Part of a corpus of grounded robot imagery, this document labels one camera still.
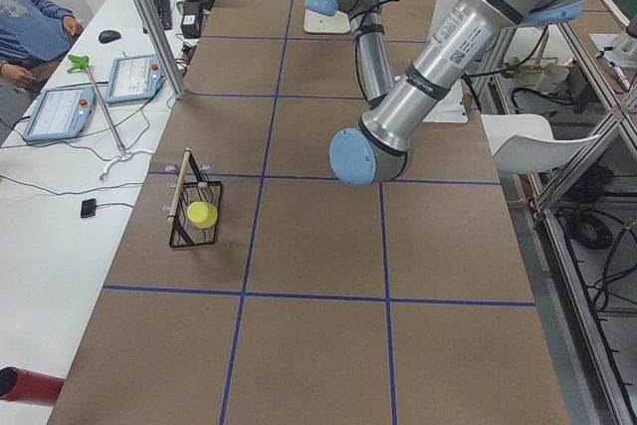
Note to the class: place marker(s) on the yellow cup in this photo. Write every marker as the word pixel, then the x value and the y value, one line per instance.
pixel 202 214

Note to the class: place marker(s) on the white chair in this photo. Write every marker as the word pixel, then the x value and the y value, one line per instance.
pixel 524 143

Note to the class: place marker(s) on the black box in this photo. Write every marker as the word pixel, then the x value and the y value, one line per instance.
pixel 192 20

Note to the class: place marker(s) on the far teach pendant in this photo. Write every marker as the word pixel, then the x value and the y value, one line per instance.
pixel 133 79

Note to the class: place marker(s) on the teach pendant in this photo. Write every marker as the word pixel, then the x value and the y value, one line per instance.
pixel 133 79
pixel 60 114

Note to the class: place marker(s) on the small black device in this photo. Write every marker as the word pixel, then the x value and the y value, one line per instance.
pixel 88 208

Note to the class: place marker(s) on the black computer mouse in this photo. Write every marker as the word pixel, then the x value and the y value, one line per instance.
pixel 108 36

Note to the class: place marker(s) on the near teach pendant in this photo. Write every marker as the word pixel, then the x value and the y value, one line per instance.
pixel 60 114

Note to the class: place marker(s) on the metal reacher stick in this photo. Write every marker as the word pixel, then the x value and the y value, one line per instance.
pixel 82 63

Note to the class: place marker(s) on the person in blue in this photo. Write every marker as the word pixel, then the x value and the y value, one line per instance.
pixel 36 35

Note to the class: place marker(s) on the red cylinder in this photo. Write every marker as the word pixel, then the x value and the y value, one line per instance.
pixel 29 387

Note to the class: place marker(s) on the black wire cup rack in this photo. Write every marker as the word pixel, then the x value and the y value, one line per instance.
pixel 198 186

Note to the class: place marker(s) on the wooden rack handle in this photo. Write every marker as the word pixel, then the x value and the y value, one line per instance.
pixel 179 186

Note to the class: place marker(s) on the aluminium frame post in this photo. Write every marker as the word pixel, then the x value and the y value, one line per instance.
pixel 151 22

